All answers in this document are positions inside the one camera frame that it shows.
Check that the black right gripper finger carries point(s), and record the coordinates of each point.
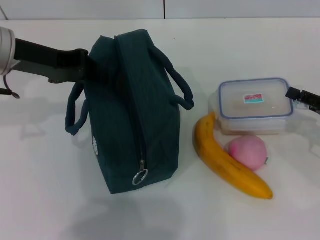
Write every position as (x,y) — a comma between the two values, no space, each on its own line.
(293,93)

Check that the clear food container blue seal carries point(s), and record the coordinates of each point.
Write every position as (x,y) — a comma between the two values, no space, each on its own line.
(250,112)

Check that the pink toy peach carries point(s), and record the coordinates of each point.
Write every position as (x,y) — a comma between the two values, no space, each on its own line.
(247,152)

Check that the dark teal insulated lunch bag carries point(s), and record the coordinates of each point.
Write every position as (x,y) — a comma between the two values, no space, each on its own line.
(150,112)

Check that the yellow banana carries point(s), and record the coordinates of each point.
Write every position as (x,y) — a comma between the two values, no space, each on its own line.
(225,162)

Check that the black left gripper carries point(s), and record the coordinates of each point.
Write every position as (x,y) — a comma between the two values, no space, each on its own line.
(37,62)

